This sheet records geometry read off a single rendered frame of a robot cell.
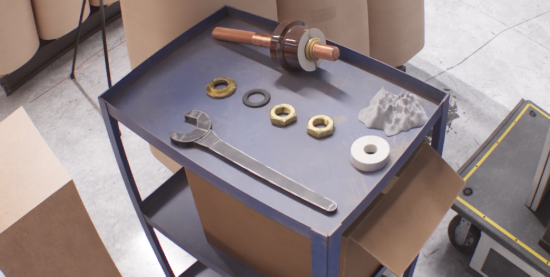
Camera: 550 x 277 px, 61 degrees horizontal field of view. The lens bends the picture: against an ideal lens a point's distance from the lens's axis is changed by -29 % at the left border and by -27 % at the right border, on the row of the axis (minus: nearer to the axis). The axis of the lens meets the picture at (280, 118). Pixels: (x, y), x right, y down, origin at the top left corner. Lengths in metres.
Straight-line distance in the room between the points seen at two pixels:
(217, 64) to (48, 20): 1.99
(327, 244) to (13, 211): 0.63
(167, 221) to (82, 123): 1.36
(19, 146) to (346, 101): 0.75
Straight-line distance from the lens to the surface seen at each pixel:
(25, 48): 3.12
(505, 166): 1.93
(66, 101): 3.01
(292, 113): 1.17
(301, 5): 1.91
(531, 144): 2.06
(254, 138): 1.15
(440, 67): 2.87
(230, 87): 1.26
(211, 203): 1.28
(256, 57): 1.35
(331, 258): 0.99
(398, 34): 2.39
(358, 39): 2.13
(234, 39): 1.37
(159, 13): 1.61
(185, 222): 1.51
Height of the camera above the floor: 1.64
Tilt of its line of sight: 40 degrees down
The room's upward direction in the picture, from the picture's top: 5 degrees counter-clockwise
